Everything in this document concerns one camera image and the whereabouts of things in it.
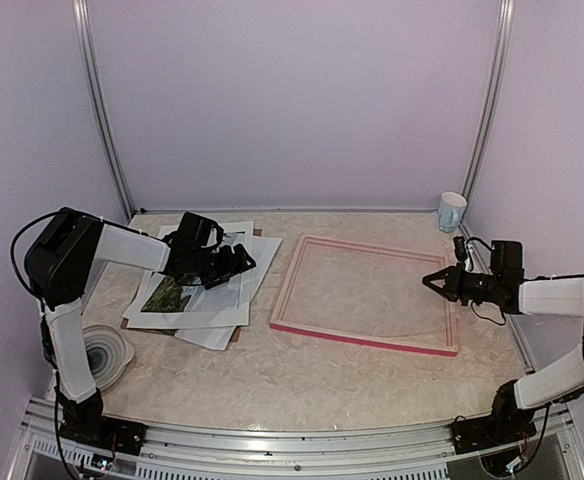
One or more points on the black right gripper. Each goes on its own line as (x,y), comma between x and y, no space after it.
(443,274)

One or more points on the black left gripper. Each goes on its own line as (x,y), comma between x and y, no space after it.
(229,265)

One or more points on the pink wooden picture frame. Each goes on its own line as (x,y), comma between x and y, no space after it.
(367,295)

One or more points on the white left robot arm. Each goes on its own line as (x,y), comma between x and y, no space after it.
(59,268)

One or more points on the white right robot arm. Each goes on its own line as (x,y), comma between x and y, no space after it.
(549,297)

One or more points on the white photo mat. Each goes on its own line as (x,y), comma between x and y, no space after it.
(235,233)

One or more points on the green landscape photo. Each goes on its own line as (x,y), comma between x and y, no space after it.
(170,297)

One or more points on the white paper sheets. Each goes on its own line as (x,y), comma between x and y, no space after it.
(214,315)

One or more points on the light blue mug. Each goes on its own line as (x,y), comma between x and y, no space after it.
(450,211)

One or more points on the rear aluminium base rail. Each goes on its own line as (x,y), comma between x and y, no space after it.
(254,210)

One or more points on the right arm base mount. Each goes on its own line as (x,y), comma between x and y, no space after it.
(506,423)

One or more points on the front aluminium rail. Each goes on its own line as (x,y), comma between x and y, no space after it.
(411,452)

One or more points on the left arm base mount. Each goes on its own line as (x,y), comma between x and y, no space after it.
(85,423)

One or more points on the right aluminium corner post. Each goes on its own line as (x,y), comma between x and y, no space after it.
(490,103)

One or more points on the aluminium corner post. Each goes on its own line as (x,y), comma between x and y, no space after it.
(87,49)
(490,103)

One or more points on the left aluminium corner post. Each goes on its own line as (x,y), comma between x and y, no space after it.
(87,49)

